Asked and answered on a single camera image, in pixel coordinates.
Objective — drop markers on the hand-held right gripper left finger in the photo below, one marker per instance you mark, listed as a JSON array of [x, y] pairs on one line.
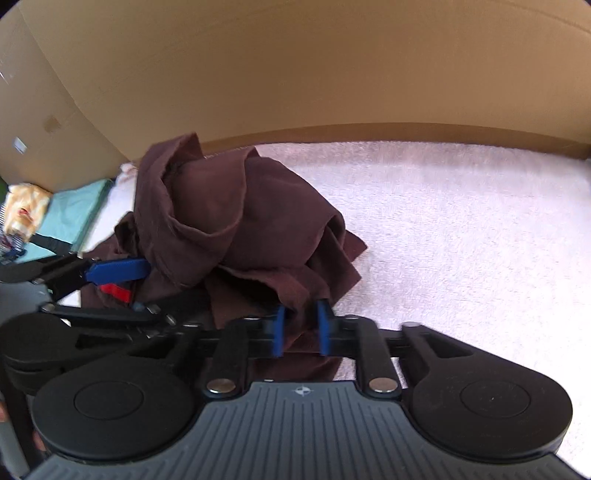
[[278, 332]]

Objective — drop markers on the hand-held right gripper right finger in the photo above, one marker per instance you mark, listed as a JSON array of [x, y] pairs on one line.
[[323, 330]]

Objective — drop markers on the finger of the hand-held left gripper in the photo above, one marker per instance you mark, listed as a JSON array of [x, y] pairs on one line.
[[115, 316], [115, 271]]

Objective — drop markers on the maroon hoodie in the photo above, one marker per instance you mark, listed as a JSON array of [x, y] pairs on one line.
[[231, 207]]

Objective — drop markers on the teal cloth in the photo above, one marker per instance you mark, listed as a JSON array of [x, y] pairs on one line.
[[74, 212]]

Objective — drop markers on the yellow patterned cloth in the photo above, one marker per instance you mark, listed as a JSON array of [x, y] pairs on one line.
[[25, 207]]

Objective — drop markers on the green bag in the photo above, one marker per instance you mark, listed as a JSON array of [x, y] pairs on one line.
[[2, 194]]

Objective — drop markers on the small white label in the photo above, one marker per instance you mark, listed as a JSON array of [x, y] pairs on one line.
[[19, 145]]

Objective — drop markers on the pink fleece blanket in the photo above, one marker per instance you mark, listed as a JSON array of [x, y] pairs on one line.
[[461, 230]]

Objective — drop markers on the brown cardboard wall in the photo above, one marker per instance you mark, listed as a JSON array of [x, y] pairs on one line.
[[277, 69]]

